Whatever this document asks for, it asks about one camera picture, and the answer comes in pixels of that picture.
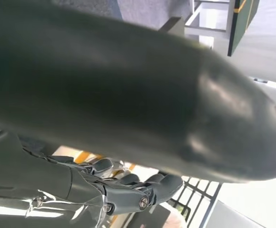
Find grey laptop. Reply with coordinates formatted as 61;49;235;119
126;204;172;228

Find green top white table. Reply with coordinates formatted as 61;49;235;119
184;0;260;57

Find grey partition panel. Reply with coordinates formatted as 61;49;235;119
206;199;266;228

